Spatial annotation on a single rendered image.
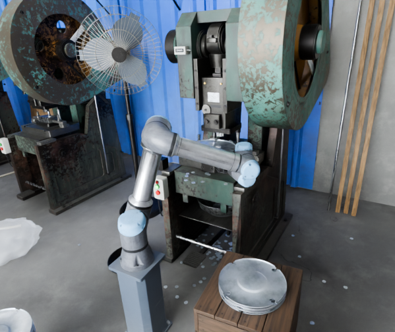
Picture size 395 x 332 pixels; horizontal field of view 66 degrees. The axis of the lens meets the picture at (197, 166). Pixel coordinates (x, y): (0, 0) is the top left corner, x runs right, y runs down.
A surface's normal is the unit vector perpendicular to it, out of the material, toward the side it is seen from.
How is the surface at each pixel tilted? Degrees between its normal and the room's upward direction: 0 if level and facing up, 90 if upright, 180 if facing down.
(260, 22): 77
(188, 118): 90
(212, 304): 0
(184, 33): 90
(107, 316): 0
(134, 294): 90
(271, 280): 0
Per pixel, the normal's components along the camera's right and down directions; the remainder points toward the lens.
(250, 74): -0.50, 0.55
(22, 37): 0.83, 0.18
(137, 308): -0.49, 0.36
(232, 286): -0.04, -0.92
